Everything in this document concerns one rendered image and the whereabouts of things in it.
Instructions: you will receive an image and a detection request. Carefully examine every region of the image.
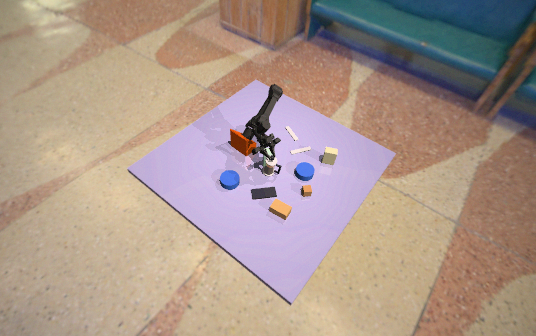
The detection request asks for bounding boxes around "blue short cylinder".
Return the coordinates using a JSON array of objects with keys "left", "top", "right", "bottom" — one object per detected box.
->
[
  {"left": 295, "top": 162, "right": 315, "bottom": 181},
  {"left": 220, "top": 170, "right": 239, "bottom": 190}
]

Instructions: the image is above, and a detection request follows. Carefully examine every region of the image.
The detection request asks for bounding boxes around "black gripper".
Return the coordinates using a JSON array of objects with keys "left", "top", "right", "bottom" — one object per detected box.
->
[{"left": 252, "top": 134, "right": 281, "bottom": 160}]

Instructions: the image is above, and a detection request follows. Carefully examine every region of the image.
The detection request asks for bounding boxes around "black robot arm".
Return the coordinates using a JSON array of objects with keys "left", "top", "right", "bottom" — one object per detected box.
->
[{"left": 241, "top": 84, "right": 283, "bottom": 145}]

